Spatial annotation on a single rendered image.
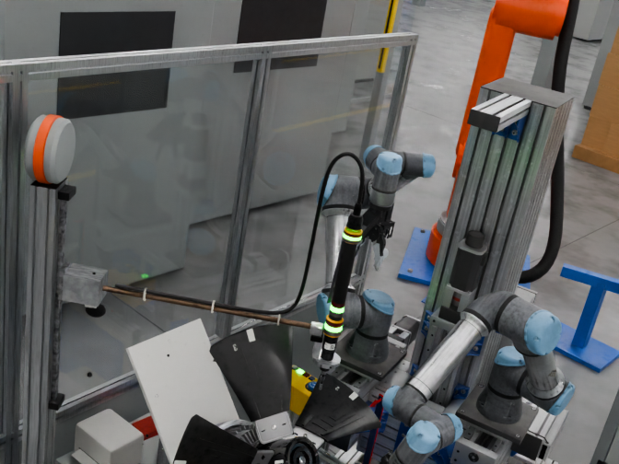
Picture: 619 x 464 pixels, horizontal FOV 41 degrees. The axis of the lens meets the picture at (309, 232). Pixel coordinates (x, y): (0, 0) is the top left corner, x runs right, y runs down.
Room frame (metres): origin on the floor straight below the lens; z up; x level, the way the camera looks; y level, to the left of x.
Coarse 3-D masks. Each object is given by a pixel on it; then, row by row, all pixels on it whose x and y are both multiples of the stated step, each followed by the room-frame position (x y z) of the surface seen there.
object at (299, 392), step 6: (294, 372) 2.26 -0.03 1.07; (294, 378) 2.23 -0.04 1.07; (300, 378) 2.24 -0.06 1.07; (306, 378) 2.24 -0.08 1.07; (294, 384) 2.20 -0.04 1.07; (300, 384) 2.20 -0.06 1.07; (306, 384) 2.21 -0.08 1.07; (294, 390) 2.18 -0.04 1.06; (300, 390) 2.17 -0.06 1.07; (306, 390) 2.17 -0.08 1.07; (294, 396) 2.18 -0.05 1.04; (300, 396) 2.17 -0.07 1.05; (306, 396) 2.15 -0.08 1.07; (294, 402) 2.18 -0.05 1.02; (300, 402) 2.16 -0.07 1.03; (306, 402) 2.15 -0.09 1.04; (294, 408) 2.17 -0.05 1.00; (300, 408) 2.16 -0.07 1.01
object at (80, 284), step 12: (72, 264) 1.79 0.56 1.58; (60, 276) 1.74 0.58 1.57; (72, 276) 1.73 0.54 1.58; (84, 276) 1.74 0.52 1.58; (96, 276) 1.75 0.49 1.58; (60, 288) 1.74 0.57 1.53; (72, 288) 1.73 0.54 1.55; (84, 288) 1.73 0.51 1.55; (96, 288) 1.73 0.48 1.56; (72, 300) 1.73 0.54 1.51; (84, 300) 1.73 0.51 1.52; (96, 300) 1.73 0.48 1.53
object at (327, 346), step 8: (360, 208) 1.76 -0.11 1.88; (352, 216) 1.75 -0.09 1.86; (360, 216) 1.75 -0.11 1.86; (352, 224) 1.75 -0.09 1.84; (360, 224) 1.75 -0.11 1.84; (328, 344) 1.75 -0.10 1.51; (336, 344) 1.76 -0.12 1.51; (328, 352) 1.74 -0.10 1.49; (328, 360) 1.75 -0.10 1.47; (320, 368) 1.76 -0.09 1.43
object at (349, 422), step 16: (320, 400) 1.92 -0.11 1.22; (336, 400) 1.93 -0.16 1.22; (352, 400) 1.96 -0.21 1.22; (304, 416) 1.85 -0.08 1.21; (320, 416) 1.86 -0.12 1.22; (336, 416) 1.87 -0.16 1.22; (352, 416) 1.89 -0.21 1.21; (368, 416) 1.93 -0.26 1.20; (320, 432) 1.80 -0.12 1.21; (336, 432) 1.81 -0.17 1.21; (352, 432) 1.84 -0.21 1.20
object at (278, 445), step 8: (280, 440) 1.70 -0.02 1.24; (288, 440) 1.67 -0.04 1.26; (296, 440) 1.67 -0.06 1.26; (304, 440) 1.69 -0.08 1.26; (264, 448) 1.71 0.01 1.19; (272, 448) 1.67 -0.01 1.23; (280, 448) 1.66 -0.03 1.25; (288, 448) 1.64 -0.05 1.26; (296, 448) 1.66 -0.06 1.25; (304, 448) 1.68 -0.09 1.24; (312, 448) 1.70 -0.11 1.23; (280, 456) 1.64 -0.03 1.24; (288, 456) 1.63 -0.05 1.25; (296, 456) 1.65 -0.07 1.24; (304, 456) 1.67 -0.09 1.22; (312, 456) 1.69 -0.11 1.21
